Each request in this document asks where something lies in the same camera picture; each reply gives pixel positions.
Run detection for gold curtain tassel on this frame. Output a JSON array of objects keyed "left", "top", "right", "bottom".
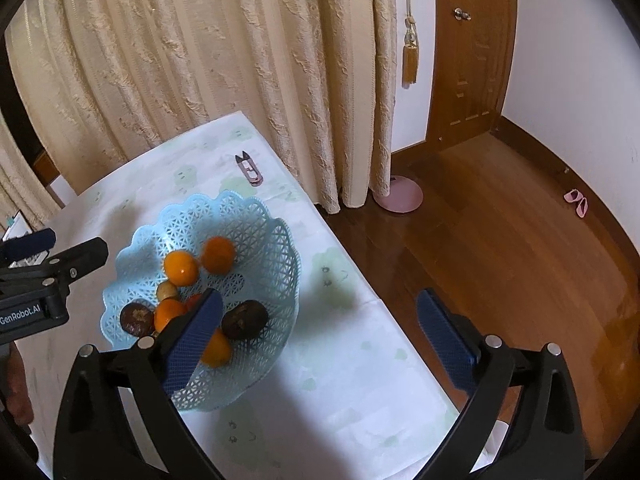
[{"left": 402, "top": 0, "right": 420, "bottom": 86}]

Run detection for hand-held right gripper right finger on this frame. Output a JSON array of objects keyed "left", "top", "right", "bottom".
[{"left": 410, "top": 288, "right": 586, "bottom": 480}]

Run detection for person's left hand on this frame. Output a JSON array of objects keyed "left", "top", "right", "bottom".
[{"left": 0, "top": 345, "right": 35, "bottom": 427}]

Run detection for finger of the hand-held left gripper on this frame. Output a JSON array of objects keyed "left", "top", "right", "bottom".
[
  {"left": 0, "top": 228, "right": 57, "bottom": 263},
  {"left": 0, "top": 238, "right": 109, "bottom": 297}
]

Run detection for white printed tablecloth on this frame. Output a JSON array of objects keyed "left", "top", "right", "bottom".
[{"left": 10, "top": 110, "right": 496, "bottom": 480}]

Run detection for brown wooden door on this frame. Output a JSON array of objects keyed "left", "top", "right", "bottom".
[{"left": 425, "top": 0, "right": 518, "bottom": 148}]

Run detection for small thread snips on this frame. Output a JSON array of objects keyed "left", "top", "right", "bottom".
[{"left": 235, "top": 150, "right": 264, "bottom": 187}]

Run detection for pink item on floor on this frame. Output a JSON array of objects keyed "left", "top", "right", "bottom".
[{"left": 564, "top": 189, "right": 590, "bottom": 218}]

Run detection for dark brown round fruit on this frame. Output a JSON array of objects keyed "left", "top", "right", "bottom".
[
  {"left": 221, "top": 300, "right": 270, "bottom": 340},
  {"left": 120, "top": 302, "right": 156, "bottom": 337}
]

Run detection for wooden furniture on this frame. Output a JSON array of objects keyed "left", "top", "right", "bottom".
[{"left": 34, "top": 152, "right": 63, "bottom": 186}]

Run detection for cream textured curtain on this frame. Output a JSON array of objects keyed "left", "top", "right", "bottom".
[{"left": 0, "top": 0, "right": 398, "bottom": 231}]

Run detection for orange tangerine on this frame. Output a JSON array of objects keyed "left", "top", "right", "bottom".
[
  {"left": 201, "top": 327, "right": 233, "bottom": 367},
  {"left": 164, "top": 251, "right": 200, "bottom": 286},
  {"left": 154, "top": 299, "right": 187, "bottom": 333},
  {"left": 201, "top": 236, "right": 237, "bottom": 275}
]

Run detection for light blue lattice basket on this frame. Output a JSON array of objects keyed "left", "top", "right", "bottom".
[{"left": 102, "top": 190, "right": 303, "bottom": 413}]

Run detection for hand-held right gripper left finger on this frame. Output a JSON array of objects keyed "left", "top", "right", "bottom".
[{"left": 52, "top": 289, "right": 226, "bottom": 480}]

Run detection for pink round stand base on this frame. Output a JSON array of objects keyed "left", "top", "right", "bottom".
[{"left": 375, "top": 175, "right": 423, "bottom": 213}]

